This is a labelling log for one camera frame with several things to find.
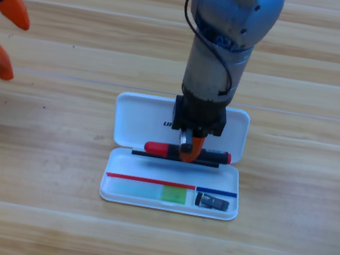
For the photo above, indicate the white Unitree pencil case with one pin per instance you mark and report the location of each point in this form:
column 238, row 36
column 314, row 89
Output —
column 150, row 169

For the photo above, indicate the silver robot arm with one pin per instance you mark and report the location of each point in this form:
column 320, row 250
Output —
column 218, row 44

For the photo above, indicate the red and black marker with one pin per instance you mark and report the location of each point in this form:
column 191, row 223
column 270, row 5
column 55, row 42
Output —
column 157, row 147

